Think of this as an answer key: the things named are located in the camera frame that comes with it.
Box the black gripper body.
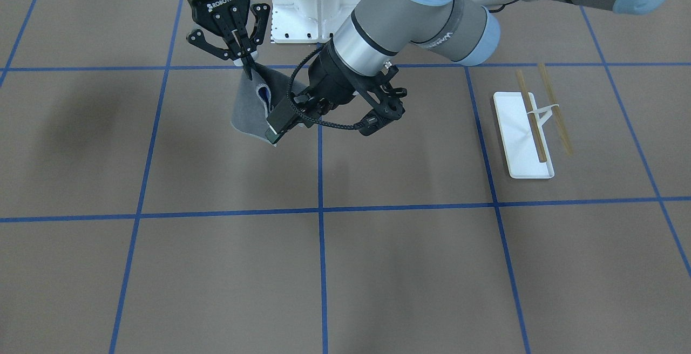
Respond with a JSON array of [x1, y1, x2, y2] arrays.
[[308, 41, 388, 110]]

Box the blue-grey microfibre towel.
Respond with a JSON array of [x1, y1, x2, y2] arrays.
[[231, 63, 289, 144]]

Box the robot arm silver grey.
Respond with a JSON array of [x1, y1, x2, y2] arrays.
[[286, 0, 665, 135]]

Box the white towel rack with wooden bars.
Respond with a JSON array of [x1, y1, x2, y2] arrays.
[[493, 62, 573, 179]]

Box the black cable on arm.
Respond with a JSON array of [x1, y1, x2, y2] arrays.
[[286, 46, 373, 131]]

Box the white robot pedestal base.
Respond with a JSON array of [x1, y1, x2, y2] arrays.
[[271, 0, 360, 44]]

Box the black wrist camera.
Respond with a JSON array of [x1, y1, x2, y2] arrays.
[[266, 97, 303, 145]]

